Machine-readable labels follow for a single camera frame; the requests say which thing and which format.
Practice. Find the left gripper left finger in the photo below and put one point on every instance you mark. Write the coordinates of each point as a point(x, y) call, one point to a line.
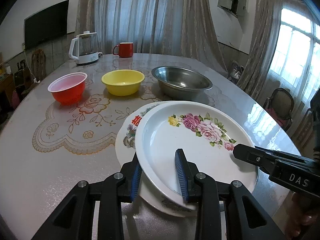
point(129, 187)

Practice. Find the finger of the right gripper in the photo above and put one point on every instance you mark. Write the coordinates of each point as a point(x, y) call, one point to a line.
point(254, 155)

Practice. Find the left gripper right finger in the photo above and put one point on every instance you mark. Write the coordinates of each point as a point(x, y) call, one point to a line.
point(186, 172)

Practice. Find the large white patterned plate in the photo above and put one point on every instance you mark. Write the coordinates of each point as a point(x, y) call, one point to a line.
point(125, 150)

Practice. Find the white rose plate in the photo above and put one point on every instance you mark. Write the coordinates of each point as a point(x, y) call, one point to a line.
point(207, 137)

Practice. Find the yellow bowl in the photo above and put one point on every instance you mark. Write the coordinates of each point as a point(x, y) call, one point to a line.
point(123, 82)

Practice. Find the stainless steel bowl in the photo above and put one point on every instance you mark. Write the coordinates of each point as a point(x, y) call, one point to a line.
point(181, 83)

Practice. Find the right hand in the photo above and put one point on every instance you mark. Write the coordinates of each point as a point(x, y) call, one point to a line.
point(303, 221)

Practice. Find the dark round-back chair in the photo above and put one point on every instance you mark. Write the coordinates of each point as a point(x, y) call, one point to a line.
point(280, 106)

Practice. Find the lace floral table mat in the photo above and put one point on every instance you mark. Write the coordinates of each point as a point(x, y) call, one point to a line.
point(92, 124)

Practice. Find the red plastic bowl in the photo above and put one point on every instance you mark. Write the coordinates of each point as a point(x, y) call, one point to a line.
point(69, 88)

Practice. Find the red mug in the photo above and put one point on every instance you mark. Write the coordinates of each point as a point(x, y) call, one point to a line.
point(124, 50)

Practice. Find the white electric kettle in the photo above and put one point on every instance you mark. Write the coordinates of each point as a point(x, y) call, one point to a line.
point(84, 48)

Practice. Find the wooden chair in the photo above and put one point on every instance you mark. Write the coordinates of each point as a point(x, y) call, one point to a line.
point(38, 64)

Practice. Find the right window curtain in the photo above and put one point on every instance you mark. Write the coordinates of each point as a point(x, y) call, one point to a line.
point(265, 34)

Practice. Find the beige curtain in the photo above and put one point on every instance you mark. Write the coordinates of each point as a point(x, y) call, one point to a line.
point(168, 27)

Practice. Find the black television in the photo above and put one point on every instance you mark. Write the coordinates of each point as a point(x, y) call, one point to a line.
point(46, 25)

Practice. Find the wall electrical box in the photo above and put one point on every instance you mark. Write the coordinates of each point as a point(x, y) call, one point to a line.
point(235, 7)

